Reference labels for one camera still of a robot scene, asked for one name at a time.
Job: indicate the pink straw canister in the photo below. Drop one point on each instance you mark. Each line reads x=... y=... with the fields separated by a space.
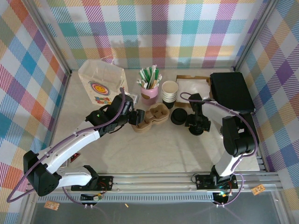
x=149 y=96

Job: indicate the aluminium front rail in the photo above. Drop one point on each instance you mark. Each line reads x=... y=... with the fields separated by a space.
x=151 y=184

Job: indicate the orange sticker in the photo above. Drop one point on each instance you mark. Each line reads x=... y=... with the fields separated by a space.
x=51 y=205
x=258 y=190

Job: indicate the green paper-wrapped straw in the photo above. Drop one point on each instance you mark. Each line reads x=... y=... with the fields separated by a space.
x=143 y=76
x=157 y=72
x=147 y=74

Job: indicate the white paper-wrapped straw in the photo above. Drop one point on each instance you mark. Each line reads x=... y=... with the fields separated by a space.
x=140 y=82
x=159 y=79
x=153 y=71

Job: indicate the aluminium frame post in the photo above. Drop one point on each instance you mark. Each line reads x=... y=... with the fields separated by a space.
x=255 y=35
x=49 y=35

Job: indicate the stack of white napkins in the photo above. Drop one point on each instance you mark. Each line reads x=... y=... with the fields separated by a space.
x=191 y=88

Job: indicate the black yellow power connector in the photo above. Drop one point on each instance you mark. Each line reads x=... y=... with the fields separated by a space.
x=95 y=198
x=222 y=194

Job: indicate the brown wooden stirrer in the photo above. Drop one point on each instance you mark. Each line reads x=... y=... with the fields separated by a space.
x=151 y=83

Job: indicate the black red triangle sticker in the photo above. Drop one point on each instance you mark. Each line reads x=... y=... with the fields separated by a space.
x=75 y=157

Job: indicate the stack of cardboard cup carriers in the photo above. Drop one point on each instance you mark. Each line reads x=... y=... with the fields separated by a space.
x=158 y=114

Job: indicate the aluminium side rail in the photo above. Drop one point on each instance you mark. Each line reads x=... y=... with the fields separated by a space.
x=261 y=163

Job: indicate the black hard case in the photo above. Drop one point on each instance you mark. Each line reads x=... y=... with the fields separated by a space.
x=231 y=88

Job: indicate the white printed paper bag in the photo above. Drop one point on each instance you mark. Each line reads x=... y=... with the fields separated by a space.
x=100 y=74

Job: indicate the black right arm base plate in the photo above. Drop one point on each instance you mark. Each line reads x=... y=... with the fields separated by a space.
x=202 y=180

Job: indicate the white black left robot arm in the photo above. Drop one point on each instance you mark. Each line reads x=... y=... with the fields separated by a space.
x=70 y=147

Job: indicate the black lidded coffee cup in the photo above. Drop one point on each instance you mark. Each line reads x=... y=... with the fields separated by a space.
x=196 y=133

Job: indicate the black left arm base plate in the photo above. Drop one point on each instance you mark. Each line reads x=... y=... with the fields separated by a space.
x=106 y=182

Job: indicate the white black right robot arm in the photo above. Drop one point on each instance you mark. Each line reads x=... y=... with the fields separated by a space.
x=240 y=135

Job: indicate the brown cardboard napkin tray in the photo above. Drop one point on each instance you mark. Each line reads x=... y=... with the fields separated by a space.
x=181 y=105

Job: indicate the stack of black lids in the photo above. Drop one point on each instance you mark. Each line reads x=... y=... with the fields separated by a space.
x=178 y=115

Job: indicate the stack of paper cups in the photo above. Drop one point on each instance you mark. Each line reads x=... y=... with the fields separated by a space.
x=170 y=93

